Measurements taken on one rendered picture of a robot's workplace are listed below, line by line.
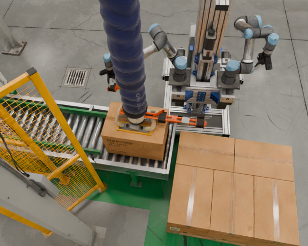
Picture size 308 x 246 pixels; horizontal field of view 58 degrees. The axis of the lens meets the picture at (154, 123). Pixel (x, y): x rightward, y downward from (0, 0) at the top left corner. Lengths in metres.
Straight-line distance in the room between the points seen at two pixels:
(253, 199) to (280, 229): 0.34
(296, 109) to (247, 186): 1.72
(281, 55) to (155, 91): 2.09
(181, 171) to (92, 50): 2.70
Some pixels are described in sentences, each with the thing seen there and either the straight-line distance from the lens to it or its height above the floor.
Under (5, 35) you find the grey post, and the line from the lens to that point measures 5.08.
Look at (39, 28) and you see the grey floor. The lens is 5.48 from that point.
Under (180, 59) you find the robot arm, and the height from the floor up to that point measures 1.27.
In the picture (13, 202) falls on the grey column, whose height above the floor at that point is 1.86.
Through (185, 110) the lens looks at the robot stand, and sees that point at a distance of 3.64.
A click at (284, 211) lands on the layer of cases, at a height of 0.54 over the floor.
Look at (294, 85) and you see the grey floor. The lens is 4.57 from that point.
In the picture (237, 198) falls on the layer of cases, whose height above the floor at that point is 0.54.
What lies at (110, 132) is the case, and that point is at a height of 0.95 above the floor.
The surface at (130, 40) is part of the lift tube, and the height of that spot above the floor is 2.07.
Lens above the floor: 3.26
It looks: 59 degrees down
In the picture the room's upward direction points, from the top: 3 degrees counter-clockwise
